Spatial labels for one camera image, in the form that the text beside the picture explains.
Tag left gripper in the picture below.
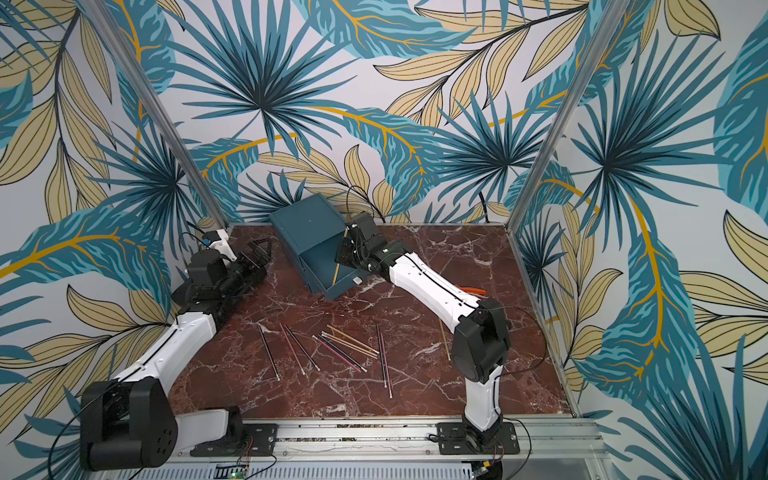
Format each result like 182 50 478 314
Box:
218 236 271 297

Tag teal top drawer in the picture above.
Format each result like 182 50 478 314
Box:
299 233 369 301

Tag black pencil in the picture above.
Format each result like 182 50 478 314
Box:
375 324 389 389
319 338 367 372
259 326 281 381
286 327 321 372

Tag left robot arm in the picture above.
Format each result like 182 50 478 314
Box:
79 230 273 472

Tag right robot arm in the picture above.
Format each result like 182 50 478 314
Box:
336 213 510 436

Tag teal three-drawer cabinet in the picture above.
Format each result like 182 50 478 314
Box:
269 194 346 290

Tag green circuit board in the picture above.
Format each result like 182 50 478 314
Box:
213 465 249 480

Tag orange handled pliers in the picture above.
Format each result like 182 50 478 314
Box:
464 287 488 297

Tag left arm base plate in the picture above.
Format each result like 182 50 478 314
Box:
190 423 278 458

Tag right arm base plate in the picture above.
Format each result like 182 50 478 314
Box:
433 420 521 456

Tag aluminium front rail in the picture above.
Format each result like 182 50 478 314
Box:
89 418 613 480

